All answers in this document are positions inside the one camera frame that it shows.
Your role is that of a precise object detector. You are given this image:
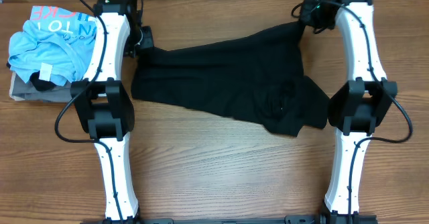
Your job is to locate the black t-shirt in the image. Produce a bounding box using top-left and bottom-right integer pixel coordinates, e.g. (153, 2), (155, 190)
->
(131, 21), (329, 136)

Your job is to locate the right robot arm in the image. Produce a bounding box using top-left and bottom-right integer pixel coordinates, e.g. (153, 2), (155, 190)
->
(299, 0), (397, 223)

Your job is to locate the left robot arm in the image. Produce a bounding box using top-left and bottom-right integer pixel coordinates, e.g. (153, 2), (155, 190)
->
(70, 0), (153, 223)

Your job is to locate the light blue printed t-shirt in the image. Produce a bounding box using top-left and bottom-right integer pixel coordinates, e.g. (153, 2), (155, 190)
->
(8, 6), (97, 87)

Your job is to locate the grey folded garment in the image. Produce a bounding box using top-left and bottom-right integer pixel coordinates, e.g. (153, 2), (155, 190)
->
(24, 82), (72, 103)

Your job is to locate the beige folded garment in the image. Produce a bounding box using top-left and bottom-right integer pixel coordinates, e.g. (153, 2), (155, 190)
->
(9, 72), (27, 101)

